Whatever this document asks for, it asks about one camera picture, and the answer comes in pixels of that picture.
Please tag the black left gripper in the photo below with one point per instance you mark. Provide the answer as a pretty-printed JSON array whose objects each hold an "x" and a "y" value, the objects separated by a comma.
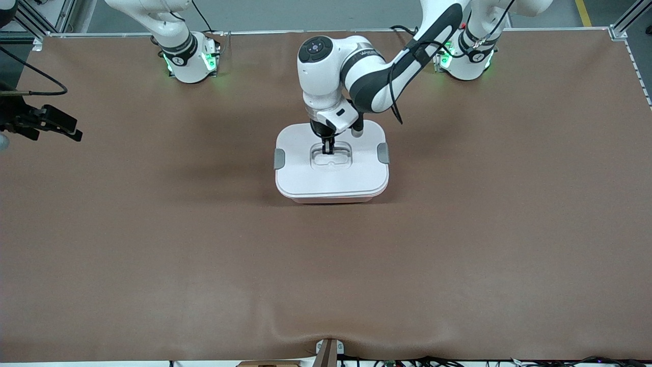
[{"x": 322, "y": 129}]

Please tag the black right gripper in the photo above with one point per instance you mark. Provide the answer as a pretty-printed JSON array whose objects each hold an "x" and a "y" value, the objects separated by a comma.
[{"x": 14, "y": 116}]

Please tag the white lid with grey latches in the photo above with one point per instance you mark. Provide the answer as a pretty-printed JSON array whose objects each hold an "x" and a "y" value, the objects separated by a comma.
[{"x": 305, "y": 176}]

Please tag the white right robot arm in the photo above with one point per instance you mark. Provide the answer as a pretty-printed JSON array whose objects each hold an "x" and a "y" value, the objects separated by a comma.
[{"x": 186, "y": 63}]

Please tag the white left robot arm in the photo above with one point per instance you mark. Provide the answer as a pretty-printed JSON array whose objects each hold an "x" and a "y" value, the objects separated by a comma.
[{"x": 367, "y": 76}]

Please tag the pale pink plastic box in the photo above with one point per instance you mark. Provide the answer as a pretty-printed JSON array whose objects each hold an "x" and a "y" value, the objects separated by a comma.
[{"x": 331, "y": 201}]

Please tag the brown table mat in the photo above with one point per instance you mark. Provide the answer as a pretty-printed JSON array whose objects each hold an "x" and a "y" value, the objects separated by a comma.
[{"x": 153, "y": 265}]

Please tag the aluminium frame with diagonal struts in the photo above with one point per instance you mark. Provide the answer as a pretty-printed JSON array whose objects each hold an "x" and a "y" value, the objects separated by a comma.
[{"x": 35, "y": 18}]

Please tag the aluminium corner frame post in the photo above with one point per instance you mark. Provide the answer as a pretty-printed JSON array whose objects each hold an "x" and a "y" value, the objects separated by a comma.
[{"x": 629, "y": 18}]

